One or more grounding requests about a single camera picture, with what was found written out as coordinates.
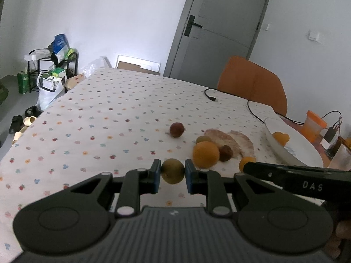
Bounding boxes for black usb cable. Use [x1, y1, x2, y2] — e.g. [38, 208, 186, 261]
[203, 88, 305, 125]

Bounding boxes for green kiwi fruit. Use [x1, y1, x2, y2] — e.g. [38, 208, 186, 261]
[196, 135, 212, 144]

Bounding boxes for orange chair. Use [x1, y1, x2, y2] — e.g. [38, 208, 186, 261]
[217, 56, 287, 116]

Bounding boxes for orange lidded plastic jar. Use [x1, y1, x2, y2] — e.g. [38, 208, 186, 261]
[301, 110, 327, 142]

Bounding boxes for white ceramic plate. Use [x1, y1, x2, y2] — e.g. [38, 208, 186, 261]
[264, 117, 323, 167]

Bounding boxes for large orange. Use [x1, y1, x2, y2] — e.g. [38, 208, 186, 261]
[272, 131, 285, 143]

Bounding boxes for person's right hand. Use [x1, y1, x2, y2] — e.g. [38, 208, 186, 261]
[324, 221, 351, 259]

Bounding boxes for grey door with handle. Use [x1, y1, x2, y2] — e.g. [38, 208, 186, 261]
[164, 0, 269, 88]

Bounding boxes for black metal storage rack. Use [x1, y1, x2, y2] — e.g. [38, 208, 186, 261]
[24, 49, 79, 93]

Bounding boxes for white plastic bag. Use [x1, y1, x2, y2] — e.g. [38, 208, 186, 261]
[80, 56, 111, 78]

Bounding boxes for dark red plum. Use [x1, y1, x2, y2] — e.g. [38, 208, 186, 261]
[219, 145, 233, 162]
[170, 122, 185, 138]

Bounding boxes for peeled pomelo piece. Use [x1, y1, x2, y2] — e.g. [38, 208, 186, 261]
[227, 131, 256, 158]
[204, 129, 240, 158]

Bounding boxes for white shopping bag floor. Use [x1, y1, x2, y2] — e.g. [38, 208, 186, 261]
[36, 71, 67, 111]

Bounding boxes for dotted white tablecloth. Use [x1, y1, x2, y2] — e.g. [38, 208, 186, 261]
[1, 69, 280, 262]

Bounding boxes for green kiwi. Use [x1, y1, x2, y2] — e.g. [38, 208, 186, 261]
[161, 158, 185, 185]

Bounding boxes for cardboard and white board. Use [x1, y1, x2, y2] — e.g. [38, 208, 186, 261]
[116, 55, 160, 75]

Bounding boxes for blue plastic bag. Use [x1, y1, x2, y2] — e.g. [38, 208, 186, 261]
[52, 33, 70, 56]

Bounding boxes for black power adapter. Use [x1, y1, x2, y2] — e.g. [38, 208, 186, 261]
[324, 127, 337, 143]

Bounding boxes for small kumquat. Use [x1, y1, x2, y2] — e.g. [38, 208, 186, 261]
[280, 134, 290, 146]
[239, 157, 256, 172]

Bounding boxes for clear textured plastic cup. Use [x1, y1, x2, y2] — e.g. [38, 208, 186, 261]
[328, 144, 351, 171]

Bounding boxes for shoes on floor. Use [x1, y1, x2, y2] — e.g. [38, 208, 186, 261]
[9, 106, 42, 146]

